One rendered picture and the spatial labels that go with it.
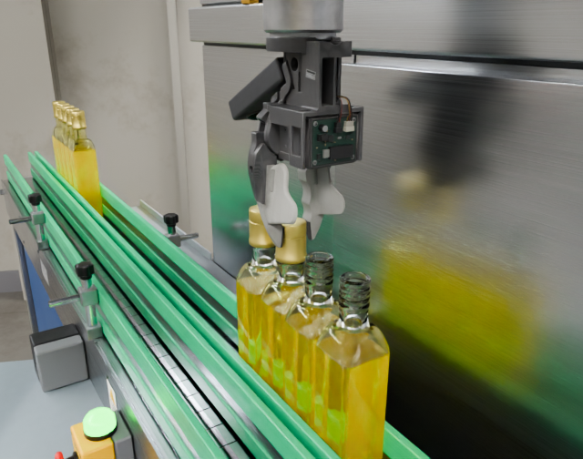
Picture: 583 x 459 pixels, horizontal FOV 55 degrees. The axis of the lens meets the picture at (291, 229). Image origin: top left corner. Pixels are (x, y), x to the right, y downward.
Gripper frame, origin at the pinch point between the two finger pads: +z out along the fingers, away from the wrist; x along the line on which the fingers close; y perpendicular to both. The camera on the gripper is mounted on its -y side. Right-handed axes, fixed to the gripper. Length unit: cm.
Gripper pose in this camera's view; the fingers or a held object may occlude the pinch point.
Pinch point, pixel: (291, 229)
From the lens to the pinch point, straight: 60.9
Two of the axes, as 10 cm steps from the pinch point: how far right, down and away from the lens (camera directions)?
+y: 5.5, 2.8, -7.9
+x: 8.4, -1.9, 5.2
